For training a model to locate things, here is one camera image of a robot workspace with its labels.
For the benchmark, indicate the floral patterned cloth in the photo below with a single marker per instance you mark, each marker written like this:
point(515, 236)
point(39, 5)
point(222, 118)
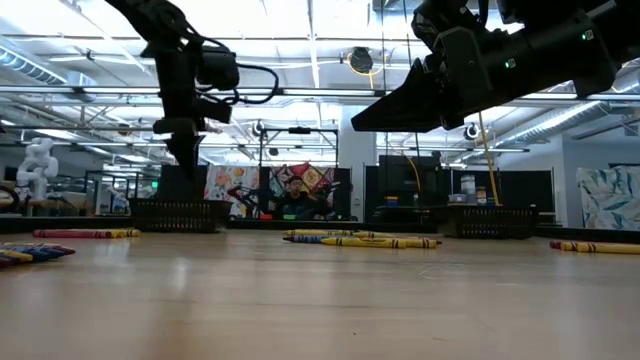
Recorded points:
point(230, 187)

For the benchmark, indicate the blue crayon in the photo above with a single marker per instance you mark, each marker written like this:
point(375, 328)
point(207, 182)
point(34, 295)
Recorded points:
point(302, 239)
point(42, 253)

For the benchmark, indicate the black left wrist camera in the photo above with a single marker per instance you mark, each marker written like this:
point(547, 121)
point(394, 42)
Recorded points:
point(217, 67)

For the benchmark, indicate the black cabinet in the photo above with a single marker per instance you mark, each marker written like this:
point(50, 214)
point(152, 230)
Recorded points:
point(405, 180)

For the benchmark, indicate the black plastic mesh basket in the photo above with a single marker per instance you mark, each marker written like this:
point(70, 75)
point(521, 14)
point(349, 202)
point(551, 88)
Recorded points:
point(180, 217)
point(487, 222)

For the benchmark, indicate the colourful patchwork quilt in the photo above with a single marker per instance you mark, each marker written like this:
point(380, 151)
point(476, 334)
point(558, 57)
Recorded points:
point(312, 175)

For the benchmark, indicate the blue white patterned cloth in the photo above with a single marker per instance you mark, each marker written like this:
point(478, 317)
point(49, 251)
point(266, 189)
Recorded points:
point(610, 197)

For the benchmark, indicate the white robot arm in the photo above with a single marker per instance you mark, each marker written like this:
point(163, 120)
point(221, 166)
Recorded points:
point(37, 160)

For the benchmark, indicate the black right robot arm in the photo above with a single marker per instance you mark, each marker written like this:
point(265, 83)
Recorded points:
point(550, 55)

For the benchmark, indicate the black metal camera stand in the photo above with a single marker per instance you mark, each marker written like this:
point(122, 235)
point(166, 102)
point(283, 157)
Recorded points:
point(299, 130)

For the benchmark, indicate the person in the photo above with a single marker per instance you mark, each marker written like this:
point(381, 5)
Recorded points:
point(295, 197)

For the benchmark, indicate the small blue box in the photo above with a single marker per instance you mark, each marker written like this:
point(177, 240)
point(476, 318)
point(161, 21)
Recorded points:
point(391, 201)

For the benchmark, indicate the black square panel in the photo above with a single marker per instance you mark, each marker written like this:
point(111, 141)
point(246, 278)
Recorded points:
point(172, 192)

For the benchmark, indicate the white canister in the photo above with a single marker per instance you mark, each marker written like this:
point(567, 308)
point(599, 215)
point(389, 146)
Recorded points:
point(468, 187)

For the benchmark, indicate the black partition wall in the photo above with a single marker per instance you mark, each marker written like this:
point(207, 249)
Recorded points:
point(525, 190)

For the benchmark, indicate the black metal table frame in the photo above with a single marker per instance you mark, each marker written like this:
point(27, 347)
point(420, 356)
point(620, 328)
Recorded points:
point(260, 225)

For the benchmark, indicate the white building column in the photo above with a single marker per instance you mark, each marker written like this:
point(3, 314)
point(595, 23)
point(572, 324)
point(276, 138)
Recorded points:
point(357, 160)

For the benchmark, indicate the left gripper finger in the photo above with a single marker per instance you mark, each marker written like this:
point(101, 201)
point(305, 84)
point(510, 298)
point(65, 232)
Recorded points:
point(186, 150)

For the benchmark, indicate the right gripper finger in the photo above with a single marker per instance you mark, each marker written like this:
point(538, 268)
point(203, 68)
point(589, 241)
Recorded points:
point(405, 110)

